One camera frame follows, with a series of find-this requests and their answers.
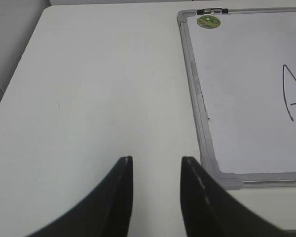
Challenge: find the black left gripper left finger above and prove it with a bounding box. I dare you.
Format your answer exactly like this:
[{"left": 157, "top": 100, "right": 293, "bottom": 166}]
[{"left": 31, "top": 156, "right": 133, "bottom": 237}]

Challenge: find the round green magnet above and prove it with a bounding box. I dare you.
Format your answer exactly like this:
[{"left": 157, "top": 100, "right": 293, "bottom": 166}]
[{"left": 197, "top": 15, "right": 221, "bottom": 29}]

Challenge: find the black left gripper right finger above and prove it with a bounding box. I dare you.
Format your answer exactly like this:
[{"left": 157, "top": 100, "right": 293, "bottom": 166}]
[{"left": 180, "top": 157, "right": 293, "bottom": 237}]

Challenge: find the white magnetic whiteboard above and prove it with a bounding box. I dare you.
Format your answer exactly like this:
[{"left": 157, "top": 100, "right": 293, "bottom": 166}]
[{"left": 177, "top": 7, "right": 296, "bottom": 190}]

